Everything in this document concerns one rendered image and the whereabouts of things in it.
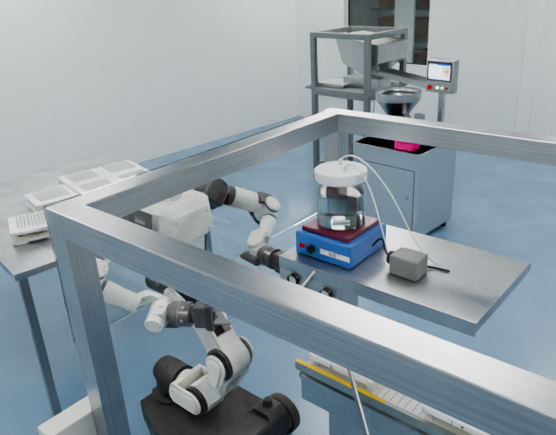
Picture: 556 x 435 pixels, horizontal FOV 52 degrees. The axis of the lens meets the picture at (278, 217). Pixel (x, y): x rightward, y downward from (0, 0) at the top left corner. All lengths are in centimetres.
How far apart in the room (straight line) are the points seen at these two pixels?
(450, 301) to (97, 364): 87
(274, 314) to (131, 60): 630
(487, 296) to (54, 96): 560
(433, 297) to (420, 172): 296
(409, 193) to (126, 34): 388
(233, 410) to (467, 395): 223
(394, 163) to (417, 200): 34
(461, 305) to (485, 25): 571
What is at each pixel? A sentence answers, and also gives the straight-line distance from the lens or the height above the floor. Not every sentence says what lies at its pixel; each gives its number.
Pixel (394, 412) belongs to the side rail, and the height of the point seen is 85.
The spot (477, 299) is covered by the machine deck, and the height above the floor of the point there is 127.
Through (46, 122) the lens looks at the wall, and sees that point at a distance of 660.
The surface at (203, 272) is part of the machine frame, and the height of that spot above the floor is 164.
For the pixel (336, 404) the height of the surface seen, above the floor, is 77.
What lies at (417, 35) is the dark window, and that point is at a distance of 761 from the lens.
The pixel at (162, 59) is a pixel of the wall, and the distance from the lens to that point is 724.
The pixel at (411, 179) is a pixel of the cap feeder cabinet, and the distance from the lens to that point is 448.
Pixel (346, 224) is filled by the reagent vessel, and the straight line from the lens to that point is 167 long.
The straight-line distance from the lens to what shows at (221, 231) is 163.
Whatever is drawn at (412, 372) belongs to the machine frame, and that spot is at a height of 162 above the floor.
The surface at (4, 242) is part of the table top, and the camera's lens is 326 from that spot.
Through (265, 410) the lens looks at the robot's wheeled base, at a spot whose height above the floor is 21.
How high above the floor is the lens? 207
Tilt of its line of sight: 23 degrees down
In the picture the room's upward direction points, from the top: 3 degrees counter-clockwise
